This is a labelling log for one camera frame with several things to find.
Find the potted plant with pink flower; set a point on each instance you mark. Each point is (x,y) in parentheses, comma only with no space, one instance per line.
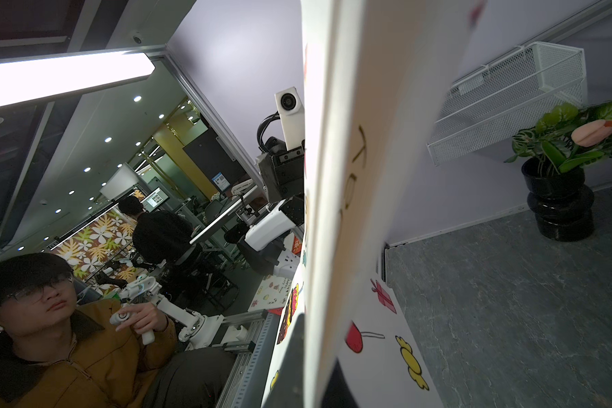
(556,150)

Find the white party paper bag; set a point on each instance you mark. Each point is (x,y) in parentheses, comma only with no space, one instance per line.
(375,78)

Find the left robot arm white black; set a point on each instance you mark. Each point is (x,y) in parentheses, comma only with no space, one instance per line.
(268,244)

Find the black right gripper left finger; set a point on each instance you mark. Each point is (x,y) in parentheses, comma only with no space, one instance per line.
(288,391)

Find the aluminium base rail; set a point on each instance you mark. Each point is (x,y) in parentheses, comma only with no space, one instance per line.
(250,338)

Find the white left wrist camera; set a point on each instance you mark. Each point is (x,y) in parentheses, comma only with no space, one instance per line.
(292,117)

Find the seated man in brown jacket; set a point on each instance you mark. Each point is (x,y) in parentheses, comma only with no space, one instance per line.
(55,352)

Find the white teleoperation handle device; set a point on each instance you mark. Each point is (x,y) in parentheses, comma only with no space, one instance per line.
(198,331)

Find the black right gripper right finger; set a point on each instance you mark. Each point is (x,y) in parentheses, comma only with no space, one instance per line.
(338,394)

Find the flat stack of paper bags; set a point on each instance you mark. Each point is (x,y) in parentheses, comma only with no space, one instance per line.
(275,287)

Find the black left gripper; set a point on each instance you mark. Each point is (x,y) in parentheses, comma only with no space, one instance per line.
(282,174)

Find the white wire side basket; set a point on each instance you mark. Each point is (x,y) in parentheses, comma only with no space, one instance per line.
(511,94)

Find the standing person in black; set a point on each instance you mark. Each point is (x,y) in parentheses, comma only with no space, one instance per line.
(163,236)

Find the ceiling strip light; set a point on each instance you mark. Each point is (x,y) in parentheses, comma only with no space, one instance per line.
(49,77)

